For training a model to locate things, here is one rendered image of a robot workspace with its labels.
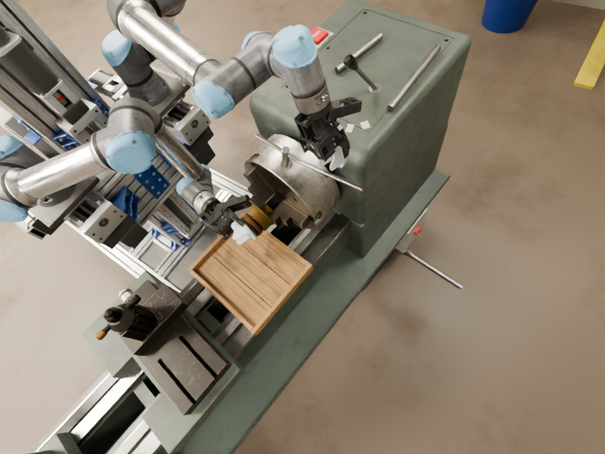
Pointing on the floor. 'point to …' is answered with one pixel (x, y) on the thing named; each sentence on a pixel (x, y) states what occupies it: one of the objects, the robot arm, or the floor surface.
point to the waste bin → (506, 14)
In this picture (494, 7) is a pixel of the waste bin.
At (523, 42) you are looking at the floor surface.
